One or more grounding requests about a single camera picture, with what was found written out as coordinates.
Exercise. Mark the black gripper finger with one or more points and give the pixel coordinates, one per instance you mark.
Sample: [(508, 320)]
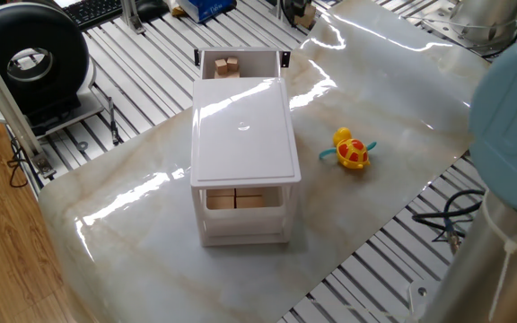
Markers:
[(292, 9)]

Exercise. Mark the small wooden block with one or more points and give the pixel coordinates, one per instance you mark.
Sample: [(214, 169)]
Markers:
[(307, 17), (221, 66), (220, 200), (250, 200), (229, 75), (233, 63)]

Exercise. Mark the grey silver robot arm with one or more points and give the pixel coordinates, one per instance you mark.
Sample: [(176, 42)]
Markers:
[(510, 134)]

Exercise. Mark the white plastic drawer cabinet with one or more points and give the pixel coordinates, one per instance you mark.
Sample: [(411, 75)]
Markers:
[(242, 130)]

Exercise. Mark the blue tissue pack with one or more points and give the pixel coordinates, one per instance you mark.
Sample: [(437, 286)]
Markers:
[(204, 9)]

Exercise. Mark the marble pattern table mat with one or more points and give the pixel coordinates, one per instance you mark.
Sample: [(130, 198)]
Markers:
[(375, 89)]

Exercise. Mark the black computer mouse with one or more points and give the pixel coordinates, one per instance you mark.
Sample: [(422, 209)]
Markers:
[(153, 9)]

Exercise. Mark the yellow toy turtle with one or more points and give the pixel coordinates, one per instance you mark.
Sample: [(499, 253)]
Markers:
[(352, 152)]

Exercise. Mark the black computer keyboard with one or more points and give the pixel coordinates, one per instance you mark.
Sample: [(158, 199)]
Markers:
[(92, 12)]

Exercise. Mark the small metal washer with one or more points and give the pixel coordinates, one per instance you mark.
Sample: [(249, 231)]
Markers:
[(79, 146)]

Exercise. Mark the slanted aluminium profile bar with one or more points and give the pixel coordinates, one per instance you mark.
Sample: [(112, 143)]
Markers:
[(2, 94)]

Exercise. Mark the short aluminium upright bracket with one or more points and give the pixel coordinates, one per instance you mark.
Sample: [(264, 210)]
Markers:
[(132, 18)]

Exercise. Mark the silver metal cylinder pedestal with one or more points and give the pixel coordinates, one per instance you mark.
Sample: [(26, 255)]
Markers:
[(483, 18)]

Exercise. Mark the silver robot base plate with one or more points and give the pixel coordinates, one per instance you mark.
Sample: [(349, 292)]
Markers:
[(422, 294)]

